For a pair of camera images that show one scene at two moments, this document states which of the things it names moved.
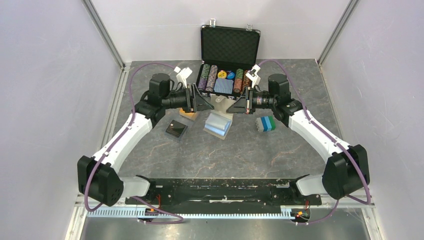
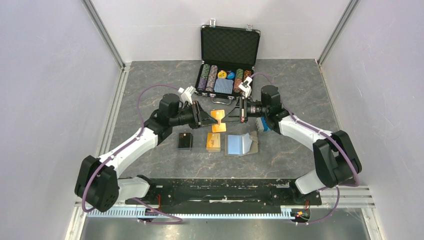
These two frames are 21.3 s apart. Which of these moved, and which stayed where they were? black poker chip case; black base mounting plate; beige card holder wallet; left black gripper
Moved: beige card holder wallet; left black gripper
Stayed: black base mounting plate; black poker chip case
